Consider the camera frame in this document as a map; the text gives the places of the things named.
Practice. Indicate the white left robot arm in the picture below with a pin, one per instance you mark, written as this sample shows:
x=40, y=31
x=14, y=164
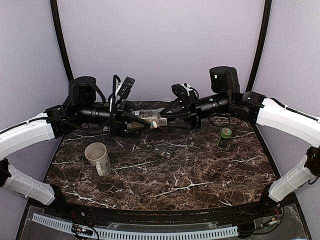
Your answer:
x=85, y=104

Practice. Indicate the clear bottle yellow capsules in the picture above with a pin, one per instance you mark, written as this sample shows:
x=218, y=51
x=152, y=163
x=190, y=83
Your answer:
x=153, y=116

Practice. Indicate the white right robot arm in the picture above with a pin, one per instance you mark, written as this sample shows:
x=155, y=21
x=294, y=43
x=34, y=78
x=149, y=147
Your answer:
x=253, y=108

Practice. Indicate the beige ceramic mug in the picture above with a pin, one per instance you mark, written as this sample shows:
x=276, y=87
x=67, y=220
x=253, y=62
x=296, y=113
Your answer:
x=97, y=155

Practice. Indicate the black front rail base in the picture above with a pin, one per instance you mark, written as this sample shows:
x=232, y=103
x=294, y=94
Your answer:
x=284, y=222

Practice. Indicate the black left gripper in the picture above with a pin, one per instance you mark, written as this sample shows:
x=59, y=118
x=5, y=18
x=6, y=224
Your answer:
x=119, y=124

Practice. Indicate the clear weekly pill organizer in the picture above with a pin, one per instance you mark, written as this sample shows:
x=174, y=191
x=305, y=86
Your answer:
x=163, y=151

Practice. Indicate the green lid pill bottle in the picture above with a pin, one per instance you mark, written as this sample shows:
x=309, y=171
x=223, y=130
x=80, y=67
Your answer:
x=224, y=138

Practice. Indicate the white slotted cable duct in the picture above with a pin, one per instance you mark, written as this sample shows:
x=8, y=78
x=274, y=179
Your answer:
x=121, y=231

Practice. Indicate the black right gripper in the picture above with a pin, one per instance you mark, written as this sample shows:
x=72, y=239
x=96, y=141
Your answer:
x=194, y=110

